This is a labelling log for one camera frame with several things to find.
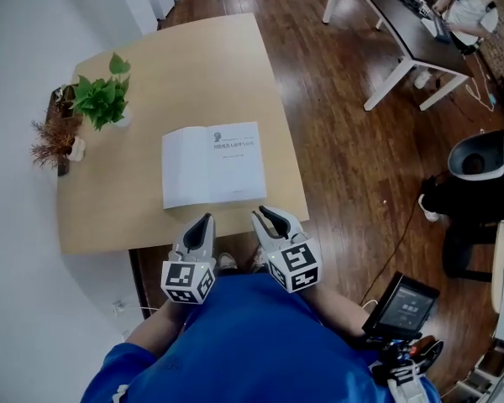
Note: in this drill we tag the light wood table white legs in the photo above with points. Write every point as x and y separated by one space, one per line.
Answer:
210 65

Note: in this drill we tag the person's right shoe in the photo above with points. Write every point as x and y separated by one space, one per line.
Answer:
259 260

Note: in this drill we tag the person's left forearm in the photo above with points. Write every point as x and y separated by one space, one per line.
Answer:
159 326

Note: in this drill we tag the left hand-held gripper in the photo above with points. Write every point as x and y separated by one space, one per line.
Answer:
182 279

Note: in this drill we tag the green potted plant white pot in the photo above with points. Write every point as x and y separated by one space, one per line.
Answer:
98 97

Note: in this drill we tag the black chair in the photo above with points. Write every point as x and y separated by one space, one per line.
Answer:
466 252

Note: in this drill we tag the person's left shoe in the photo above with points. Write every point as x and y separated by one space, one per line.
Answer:
227 263

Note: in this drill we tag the person's blue shirt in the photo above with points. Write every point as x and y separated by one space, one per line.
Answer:
252 342

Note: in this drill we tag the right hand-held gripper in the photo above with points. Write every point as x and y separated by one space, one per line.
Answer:
296 267

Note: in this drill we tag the black tablet screen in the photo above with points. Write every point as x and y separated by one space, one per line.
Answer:
403 307

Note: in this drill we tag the person's shoe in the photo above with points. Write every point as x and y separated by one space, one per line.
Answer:
227 263
259 260

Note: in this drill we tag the brown dried plant white pot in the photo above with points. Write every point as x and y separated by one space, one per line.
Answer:
56 139

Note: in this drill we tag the person's right forearm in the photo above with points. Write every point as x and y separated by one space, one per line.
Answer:
340 311

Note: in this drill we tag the dark wooden organizer box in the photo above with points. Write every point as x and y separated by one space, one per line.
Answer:
54 107

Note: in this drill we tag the dark desk white legs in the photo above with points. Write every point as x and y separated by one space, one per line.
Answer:
399 19

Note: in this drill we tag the white and yellow book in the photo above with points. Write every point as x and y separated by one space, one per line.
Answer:
210 170

